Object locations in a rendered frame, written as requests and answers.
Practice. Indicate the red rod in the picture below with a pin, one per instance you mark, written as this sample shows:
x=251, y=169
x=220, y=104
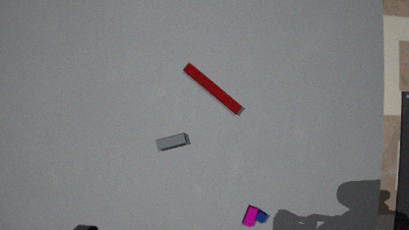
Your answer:
x=212, y=88

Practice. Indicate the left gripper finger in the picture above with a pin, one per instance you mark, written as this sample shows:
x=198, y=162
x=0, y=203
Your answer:
x=85, y=227

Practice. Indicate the small blue block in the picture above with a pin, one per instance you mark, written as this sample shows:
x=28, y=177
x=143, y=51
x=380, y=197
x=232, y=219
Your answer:
x=261, y=216

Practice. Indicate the magenta rectangular block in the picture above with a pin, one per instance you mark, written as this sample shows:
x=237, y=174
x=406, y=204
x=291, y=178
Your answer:
x=250, y=215

